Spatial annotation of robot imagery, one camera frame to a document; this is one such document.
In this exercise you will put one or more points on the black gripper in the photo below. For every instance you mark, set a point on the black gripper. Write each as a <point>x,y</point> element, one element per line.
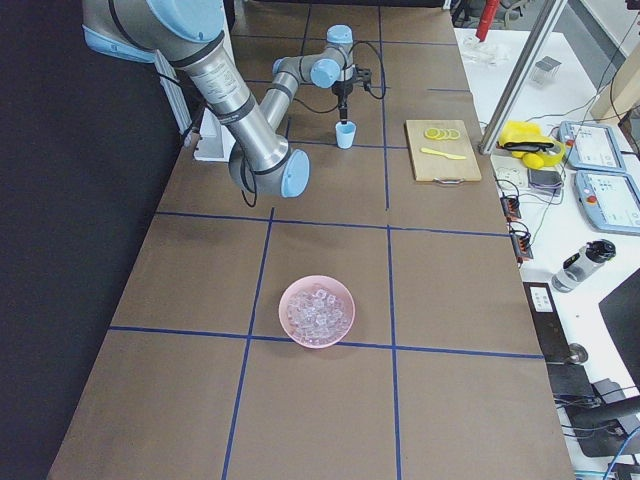
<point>341,93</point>

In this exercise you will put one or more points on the light blue paper cup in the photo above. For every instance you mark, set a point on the light blue paper cup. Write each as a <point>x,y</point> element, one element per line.
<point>345,133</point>

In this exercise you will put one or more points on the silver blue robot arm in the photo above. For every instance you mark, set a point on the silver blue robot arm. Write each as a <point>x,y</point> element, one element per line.
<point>190,35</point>

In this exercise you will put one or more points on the clear ice cubes pile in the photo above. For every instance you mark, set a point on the clear ice cubes pile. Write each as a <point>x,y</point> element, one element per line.
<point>317,316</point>

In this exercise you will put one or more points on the lemon slice top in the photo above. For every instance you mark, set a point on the lemon slice top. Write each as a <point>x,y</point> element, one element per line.
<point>431,133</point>

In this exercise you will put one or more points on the bamboo cutting board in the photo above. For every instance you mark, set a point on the bamboo cutting board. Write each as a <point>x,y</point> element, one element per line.
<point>430,168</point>

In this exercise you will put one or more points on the yellow plastic knife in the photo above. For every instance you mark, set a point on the yellow plastic knife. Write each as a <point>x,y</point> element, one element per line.
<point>450,156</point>

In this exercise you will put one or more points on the yellow cloth bag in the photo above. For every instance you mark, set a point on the yellow cloth bag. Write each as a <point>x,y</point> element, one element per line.
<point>526,142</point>

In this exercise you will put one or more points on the pink bowl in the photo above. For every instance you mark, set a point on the pink bowl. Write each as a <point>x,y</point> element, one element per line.
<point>306,282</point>

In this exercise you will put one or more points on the teach pendant far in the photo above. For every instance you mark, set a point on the teach pendant far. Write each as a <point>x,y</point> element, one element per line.
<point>591,146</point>

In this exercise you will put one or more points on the teach pendant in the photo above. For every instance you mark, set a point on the teach pendant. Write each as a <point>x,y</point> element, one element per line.
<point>591,146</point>
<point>610,200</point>

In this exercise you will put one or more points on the teach pendant near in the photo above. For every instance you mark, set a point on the teach pendant near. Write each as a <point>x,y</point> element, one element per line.
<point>610,200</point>

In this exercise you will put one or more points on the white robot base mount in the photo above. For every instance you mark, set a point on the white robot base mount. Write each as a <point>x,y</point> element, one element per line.
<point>215,142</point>

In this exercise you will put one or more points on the aluminium frame post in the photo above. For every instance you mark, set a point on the aluminium frame post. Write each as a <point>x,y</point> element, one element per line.
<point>544,25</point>

